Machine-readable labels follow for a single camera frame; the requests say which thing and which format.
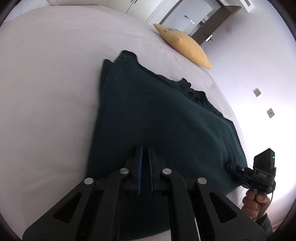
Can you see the dark green sweater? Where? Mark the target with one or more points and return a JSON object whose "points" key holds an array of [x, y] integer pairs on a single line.
{"points": [[161, 115]]}

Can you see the white wardrobe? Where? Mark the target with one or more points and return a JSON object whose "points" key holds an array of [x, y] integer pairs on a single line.
{"points": [[145, 9]]}

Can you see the person's right hand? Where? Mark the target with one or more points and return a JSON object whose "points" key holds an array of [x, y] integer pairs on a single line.
{"points": [[253, 204]]}

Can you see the yellow pillow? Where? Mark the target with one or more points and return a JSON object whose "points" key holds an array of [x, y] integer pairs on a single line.
{"points": [[187, 46]]}

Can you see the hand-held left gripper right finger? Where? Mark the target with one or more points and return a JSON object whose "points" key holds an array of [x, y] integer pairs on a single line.
{"points": [[150, 171]]}

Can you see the white rumpled quilt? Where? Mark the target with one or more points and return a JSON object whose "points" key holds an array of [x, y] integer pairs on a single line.
{"points": [[25, 10]]}

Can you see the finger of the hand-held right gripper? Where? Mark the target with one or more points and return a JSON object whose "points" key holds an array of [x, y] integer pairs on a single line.
{"points": [[234, 170]]}

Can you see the brown door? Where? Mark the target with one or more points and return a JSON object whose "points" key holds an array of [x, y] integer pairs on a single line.
{"points": [[217, 25]]}

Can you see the person's right forearm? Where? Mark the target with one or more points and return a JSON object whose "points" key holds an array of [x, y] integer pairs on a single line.
{"points": [[264, 223]]}

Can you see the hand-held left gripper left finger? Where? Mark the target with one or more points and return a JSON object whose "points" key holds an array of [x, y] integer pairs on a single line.
{"points": [[139, 171]]}

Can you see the grey door panel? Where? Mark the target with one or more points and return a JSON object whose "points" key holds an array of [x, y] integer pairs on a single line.
{"points": [[192, 14]]}

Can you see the bronze wall socket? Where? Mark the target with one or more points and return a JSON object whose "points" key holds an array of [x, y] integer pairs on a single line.
{"points": [[257, 92], [270, 113]]}

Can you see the bed with white sheet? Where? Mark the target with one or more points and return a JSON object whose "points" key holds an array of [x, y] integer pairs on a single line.
{"points": [[46, 92]]}

